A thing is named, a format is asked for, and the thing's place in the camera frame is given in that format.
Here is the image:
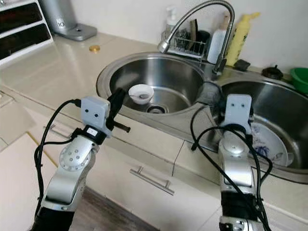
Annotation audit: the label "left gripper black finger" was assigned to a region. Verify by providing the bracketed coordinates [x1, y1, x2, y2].
[108, 87, 126, 112]

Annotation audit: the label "white floral plate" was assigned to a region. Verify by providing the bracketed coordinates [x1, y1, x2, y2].
[250, 120, 294, 167]

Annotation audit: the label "cream kitchen base cabinet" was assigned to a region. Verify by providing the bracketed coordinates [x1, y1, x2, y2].
[29, 108, 308, 231]

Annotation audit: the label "grey dishcloth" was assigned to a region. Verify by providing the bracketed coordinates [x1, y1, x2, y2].
[197, 81, 221, 106]

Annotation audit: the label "small white bowl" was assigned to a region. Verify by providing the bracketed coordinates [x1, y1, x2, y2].
[128, 84, 154, 105]

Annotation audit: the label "steel sink drain strainer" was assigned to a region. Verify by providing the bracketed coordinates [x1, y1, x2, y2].
[147, 104, 167, 115]

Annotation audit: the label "black sink stopper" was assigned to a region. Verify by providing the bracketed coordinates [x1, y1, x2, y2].
[261, 65, 283, 80]

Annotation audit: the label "small black block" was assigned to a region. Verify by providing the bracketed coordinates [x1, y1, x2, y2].
[233, 59, 251, 72]

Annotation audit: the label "stainless steel double sink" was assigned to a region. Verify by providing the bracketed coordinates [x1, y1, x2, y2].
[96, 51, 308, 183]

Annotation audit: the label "green plastic bowl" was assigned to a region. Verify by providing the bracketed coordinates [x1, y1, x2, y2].
[290, 67, 308, 94]

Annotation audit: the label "flexible steel gooseneck faucet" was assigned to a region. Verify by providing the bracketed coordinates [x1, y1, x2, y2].
[157, 0, 235, 74]

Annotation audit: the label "yellow squeeze bottle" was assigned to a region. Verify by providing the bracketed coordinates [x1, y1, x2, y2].
[226, 12, 260, 67]

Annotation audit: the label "clear soap pump bottle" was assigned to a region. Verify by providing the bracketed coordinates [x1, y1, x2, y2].
[166, 6, 181, 30]

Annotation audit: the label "white side cabinet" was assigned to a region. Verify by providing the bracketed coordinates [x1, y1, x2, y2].
[0, 132, 49, 231]

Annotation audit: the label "white drawer unit black fronts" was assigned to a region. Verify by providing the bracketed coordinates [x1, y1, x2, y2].
[0, 0, 54, 66]

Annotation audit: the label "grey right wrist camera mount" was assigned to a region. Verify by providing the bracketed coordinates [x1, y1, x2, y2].
[225, 94, 253, 129]

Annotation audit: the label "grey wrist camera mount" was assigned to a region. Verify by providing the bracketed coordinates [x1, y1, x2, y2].
[225, 94, 253, 129]
[81, 96, 111, 138]

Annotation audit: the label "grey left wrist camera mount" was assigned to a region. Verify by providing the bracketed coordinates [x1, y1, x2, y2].
[81, 96, 111, 138]

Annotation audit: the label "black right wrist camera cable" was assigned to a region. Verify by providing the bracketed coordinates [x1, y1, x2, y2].
[190, 105, 270, 231]

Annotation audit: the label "steel bar drawer handle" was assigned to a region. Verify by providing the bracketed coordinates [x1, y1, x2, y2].
[129, 166, 176, 196]
[45, 125, 65, 138]

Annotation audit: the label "steel wire sink rack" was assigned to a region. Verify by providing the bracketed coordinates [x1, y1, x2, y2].
[161, 30, 208, 58]

